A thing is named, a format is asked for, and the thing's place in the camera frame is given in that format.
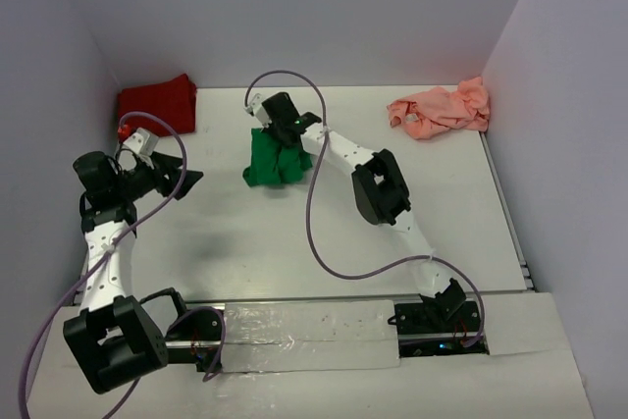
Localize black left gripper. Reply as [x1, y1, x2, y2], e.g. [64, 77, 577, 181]
[114, 150, 203, 201]

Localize green t-shirt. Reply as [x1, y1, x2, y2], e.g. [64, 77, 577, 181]
[242, 128, 313, 187]

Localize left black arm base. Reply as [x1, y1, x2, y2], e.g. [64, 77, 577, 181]
[163, 306, 226, 381]

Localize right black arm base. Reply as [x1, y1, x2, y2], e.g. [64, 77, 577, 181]
[388, 300, 488, 358]

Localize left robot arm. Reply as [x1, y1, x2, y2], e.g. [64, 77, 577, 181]
[63, 151, 203, 394]

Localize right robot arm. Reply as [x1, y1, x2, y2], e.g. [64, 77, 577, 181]
[246, 92, 466, 332]

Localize red folded t-shirt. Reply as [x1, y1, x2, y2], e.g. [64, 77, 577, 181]
[117, 74, 197, 134]

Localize pink crumpled t-shirt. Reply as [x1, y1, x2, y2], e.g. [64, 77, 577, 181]
[387, 77, 491, 140]

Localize silver taped cover plate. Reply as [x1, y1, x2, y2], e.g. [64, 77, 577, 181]
[221, 300, 400, 373]

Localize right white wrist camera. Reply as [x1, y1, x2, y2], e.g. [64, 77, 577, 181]
[244, 93, 270, 128]

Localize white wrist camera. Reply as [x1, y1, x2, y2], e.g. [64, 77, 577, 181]
[244, 93, 270, 128]
[122, 128, 159, 165]

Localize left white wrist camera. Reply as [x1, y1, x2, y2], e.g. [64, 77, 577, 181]
[122, 128, 159, 165]

